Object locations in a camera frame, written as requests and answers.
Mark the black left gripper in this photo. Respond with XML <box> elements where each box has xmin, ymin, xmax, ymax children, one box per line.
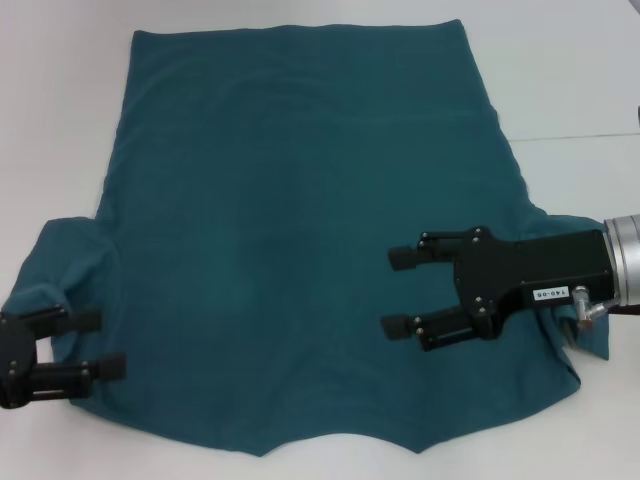
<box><xmin>0</xmin><ymin>305</ymin><xmax>127</xmax><ymax>410</ymax></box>

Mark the right gripper cable with plug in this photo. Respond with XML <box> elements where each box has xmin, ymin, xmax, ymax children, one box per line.
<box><xmin>572</xmin><ymin>284</ymin><xmax>640</xmax><ymax>330</ymax></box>

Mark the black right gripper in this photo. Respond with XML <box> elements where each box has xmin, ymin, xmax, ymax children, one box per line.
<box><xmin>388</xmin><ymin>227</ymin><xmax>615</xmax><ymax>341</ymax></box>

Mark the teal blue shirt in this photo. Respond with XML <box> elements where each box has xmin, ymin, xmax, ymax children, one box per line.
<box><xmin>0</xmin><ymin>18</ymin><xmax>612</xmax><ymax>445</ymax></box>

